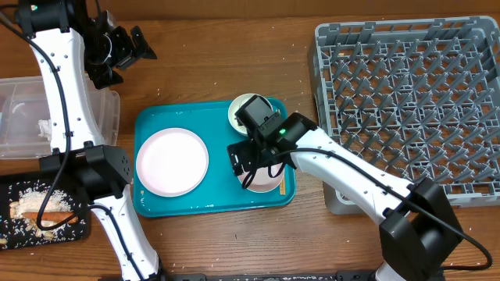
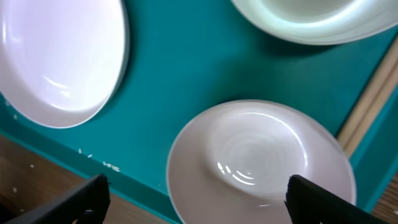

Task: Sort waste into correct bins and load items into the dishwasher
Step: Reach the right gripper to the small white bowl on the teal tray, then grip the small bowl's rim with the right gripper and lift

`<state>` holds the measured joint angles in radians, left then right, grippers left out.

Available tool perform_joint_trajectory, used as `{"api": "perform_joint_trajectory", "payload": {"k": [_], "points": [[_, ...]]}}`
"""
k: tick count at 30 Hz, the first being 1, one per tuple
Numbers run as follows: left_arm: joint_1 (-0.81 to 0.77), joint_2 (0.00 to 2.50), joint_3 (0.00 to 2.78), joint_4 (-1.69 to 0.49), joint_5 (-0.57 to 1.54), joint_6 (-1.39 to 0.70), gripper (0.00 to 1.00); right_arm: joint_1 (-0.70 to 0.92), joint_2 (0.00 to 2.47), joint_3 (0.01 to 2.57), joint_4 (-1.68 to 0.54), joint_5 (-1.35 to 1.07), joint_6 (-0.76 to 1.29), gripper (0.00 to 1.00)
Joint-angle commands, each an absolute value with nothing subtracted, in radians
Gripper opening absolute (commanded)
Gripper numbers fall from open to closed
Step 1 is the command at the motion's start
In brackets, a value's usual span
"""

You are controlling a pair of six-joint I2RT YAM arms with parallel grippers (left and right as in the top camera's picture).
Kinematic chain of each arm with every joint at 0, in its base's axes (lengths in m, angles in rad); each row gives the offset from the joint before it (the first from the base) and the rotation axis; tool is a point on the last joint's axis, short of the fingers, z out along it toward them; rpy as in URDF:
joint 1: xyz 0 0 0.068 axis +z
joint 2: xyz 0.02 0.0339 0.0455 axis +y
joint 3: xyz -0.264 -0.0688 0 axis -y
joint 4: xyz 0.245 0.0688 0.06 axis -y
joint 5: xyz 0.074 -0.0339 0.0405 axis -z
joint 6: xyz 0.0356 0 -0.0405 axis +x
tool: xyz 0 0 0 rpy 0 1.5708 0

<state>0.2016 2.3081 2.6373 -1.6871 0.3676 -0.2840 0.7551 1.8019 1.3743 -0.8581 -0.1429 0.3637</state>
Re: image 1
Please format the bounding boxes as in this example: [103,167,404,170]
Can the grey dish rack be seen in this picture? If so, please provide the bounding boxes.
[308,16,499,208]

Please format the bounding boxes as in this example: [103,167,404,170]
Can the teal plastic tray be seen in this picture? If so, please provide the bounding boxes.
[133,101,296,218]

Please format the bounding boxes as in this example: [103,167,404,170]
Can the cardboard backdrop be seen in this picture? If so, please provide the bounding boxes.
[98,0,499,21]

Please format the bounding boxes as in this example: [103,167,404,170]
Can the white upturned bowl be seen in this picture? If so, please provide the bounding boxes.
[228,94,274,137]

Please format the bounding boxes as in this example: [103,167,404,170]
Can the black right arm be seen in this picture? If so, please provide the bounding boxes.
[227,94,462,280]

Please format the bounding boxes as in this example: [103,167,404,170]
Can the rice and food scraps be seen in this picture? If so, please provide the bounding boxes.
[1,188,72,250]

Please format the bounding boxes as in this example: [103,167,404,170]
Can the clear plastic bin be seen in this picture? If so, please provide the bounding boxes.
[1,76,120,159]

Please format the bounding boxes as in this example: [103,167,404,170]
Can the small white plate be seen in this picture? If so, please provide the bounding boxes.
[247,164,285,194]

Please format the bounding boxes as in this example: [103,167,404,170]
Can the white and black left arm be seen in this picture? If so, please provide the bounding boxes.
[14,0,164,280]

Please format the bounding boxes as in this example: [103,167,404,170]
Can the wooden chopstick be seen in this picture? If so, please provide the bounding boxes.
[279,178,286,196]

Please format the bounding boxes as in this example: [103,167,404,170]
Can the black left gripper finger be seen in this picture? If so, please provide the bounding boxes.
[87,64,123,90]
[130,26,157,59]

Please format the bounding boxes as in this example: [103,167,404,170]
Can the large white plate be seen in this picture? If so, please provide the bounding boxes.
[135,128,209,197]

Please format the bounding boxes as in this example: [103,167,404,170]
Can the orange carrot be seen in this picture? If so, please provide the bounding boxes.
[21,212,73,223]

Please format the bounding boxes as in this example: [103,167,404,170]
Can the white tissue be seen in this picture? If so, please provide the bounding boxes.
[38,119,52,141]

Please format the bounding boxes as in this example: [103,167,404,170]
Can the black waste tray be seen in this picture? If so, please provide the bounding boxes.
[1,172,91,251]

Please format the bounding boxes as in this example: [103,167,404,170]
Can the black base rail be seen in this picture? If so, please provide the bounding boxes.
[147,270,375,281]

